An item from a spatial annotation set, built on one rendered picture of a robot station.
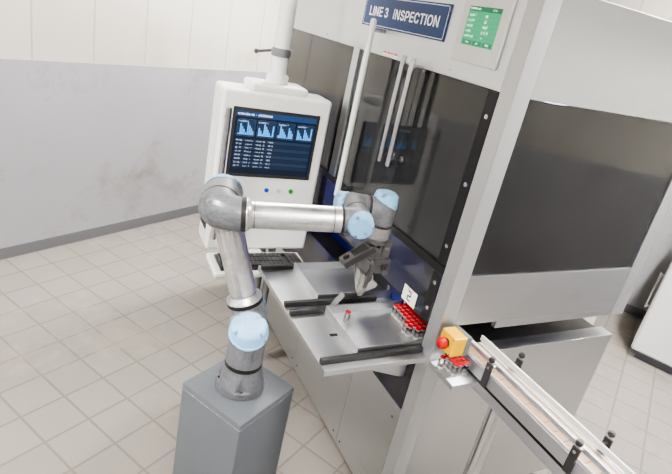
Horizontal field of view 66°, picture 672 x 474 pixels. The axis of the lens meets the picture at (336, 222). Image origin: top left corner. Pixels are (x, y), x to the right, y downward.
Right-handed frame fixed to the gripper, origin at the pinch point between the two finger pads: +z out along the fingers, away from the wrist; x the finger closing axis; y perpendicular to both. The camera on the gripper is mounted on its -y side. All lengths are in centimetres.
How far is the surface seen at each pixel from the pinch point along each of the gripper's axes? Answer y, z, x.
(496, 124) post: 28, -61, -9
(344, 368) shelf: -5.2, 21.6, -10.7
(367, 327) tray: 14.1, 21.4, 9.0
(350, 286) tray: 21.5, 21.3, 37.9
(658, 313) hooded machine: 295, 68, 53
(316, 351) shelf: -10.9, 21.6, -0.8
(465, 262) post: 29.6, -16.9, -12.4
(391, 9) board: 27, -88, 64
